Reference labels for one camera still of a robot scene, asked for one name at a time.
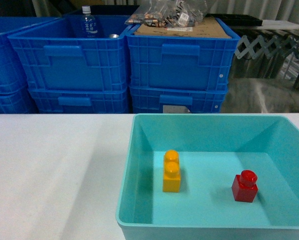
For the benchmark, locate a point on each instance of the red one-stud toy block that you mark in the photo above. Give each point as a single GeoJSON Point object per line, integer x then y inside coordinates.
{"type": "Point", "coordinates": [244, 187]}

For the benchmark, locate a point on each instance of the yellow two-stud toy block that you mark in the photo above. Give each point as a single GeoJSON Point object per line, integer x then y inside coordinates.
{"type": "Point", "coordinates": [171, 181]}

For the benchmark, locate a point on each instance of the blue crate lower right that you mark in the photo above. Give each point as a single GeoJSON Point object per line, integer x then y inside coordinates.
{"type": "Point", "coordinates": [153, 100]}

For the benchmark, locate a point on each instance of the blue crate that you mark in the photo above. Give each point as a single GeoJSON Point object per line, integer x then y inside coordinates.
{"type": "Point", "coordinates": [80, 102]}
{"type": "Point", "coordinates": [12, 74]}
{"type": "Point", "coordinates": [153, 100]}
{"type": "Point", "coordinates": [19, 102]}
{"type": "Point", "coordinates": [56, 56]}
{"type": "Point", "coordinates": [181, 63]}

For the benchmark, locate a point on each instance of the blue crate upper right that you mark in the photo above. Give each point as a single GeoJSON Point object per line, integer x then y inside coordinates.
{"type": "Point", "coordinates": [181, 63]}

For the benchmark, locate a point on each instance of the teal plastic tray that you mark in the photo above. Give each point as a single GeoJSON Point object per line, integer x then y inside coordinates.
{"type": "Point", "coordinates": [213, 149]}

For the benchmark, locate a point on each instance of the silver can top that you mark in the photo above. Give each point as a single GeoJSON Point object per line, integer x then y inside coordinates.
{"type": "Point", "coordinates": [114, 36]}

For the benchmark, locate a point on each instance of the blue crate lower middle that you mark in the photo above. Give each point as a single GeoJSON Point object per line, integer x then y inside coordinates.
{"type": "Point", "coordinates": [80, 102]}

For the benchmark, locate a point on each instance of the clear bag of parts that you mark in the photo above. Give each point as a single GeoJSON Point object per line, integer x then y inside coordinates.
{"type": "Point", "coordinates": [170, 13]}

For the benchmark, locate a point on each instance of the clear water bottle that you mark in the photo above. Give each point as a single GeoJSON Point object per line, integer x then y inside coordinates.
{"type": "Point", "coordinates": [88, 23]}

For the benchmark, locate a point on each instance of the brown cardboard sheet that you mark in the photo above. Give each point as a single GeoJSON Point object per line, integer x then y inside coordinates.
{"type": "Point", "coordinates": [208, 28]}

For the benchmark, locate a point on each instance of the blue crate upper middle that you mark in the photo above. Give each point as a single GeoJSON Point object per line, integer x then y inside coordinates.
{"type": "Point", "coordinates": [56, 56]}

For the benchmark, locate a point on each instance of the black tray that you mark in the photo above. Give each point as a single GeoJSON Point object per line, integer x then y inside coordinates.
{"type": "Point", "coordinates": [237, 19]}

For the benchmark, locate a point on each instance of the expandable roller conveyor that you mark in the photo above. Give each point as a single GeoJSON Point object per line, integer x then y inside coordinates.
{"type": "Point", "coordinates": [267, 43]}

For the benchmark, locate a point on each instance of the blue crate lower left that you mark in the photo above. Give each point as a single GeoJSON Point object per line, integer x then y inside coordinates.
{"type": "Point", "coordinates": [19, 102]}

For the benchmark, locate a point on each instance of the blue crate upper left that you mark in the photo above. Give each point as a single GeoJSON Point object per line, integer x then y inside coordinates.
{"type": "Point", "coordinates": [12, 74]}

